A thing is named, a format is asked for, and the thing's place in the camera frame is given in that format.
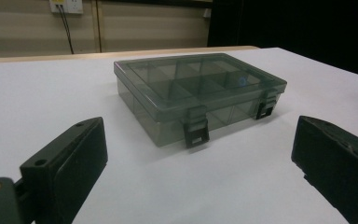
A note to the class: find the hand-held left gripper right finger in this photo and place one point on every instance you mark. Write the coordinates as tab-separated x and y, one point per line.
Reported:
338	165

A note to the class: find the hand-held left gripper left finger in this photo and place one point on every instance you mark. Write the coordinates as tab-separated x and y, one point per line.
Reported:
65	168

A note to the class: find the transparent grey compartment box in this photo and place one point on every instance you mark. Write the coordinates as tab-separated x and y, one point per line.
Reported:
167	93

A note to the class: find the white board sheet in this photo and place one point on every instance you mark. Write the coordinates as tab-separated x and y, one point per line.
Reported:
236	180

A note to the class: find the dark curtain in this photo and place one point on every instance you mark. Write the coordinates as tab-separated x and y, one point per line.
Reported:
292	25

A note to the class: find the white wall socket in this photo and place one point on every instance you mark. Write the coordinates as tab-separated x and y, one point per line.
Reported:
71	6

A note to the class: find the small white wall box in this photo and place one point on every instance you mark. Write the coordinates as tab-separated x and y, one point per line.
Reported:
207	13

